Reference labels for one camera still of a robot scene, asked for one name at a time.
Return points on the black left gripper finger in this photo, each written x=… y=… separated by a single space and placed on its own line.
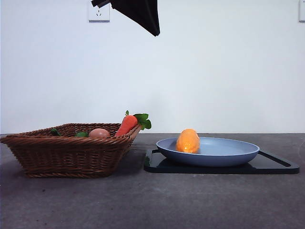
x=143 y=12

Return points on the yellow-orange corn cob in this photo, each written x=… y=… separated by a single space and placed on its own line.
x=187 y=142

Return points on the round blue plate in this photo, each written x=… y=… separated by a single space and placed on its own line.
x=221 y=152

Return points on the brown wicker basket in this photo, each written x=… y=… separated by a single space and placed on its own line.
x=66 y=157

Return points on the orange carrot with green leaves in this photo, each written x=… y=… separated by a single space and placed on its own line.
x=127 y=125

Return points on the brown egg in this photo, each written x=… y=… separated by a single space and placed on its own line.
x=99 y=133

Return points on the green cucumber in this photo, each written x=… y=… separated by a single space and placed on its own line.
x=82 y=134

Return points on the small dark green vegetable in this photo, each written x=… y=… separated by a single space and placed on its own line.
x=55 y=132

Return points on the black rectangular tray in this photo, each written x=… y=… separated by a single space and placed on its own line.
x=274 y=167

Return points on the white wall power outlet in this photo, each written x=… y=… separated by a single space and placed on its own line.
x=103 y=16

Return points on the white wall switch plate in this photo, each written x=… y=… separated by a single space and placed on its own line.
x=302 y=12

